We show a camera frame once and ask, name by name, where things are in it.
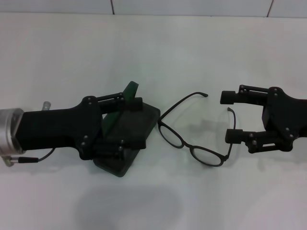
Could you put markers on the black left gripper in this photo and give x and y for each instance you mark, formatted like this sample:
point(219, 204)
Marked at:
point(55, 127)

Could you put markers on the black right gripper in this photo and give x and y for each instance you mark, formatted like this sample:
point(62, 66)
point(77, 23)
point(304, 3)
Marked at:
point(285, 115)

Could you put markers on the green glasses case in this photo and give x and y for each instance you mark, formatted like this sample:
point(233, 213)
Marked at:
point(136, 122)

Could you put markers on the black glasses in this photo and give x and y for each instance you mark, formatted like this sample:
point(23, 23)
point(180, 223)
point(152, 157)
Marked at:
point(192, 149)

